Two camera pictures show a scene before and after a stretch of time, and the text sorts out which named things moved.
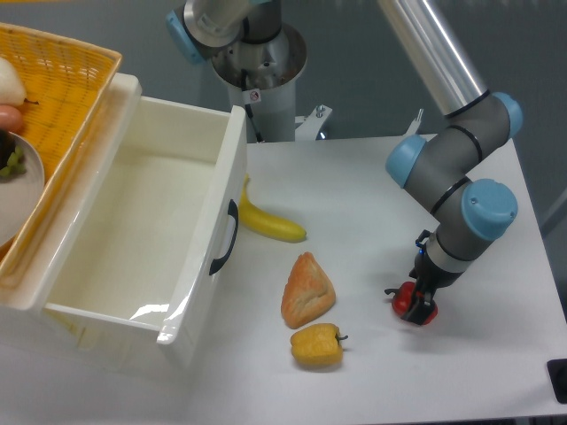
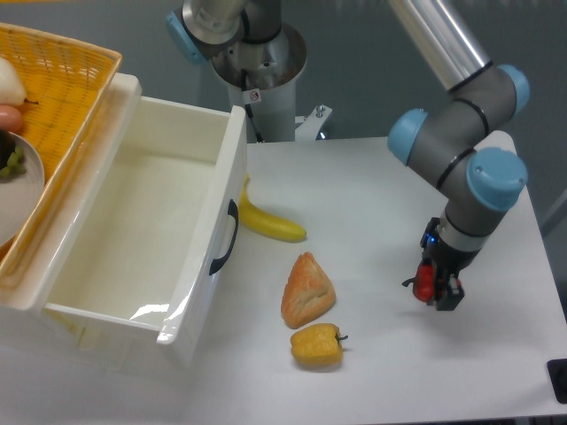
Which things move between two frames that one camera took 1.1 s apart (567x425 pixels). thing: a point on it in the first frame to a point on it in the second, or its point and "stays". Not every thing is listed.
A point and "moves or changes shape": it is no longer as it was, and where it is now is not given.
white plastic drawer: (152, 257) stays
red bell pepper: (403, 298) moves or changes shape
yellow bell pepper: (318, 344) stays
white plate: (22, 197) stays
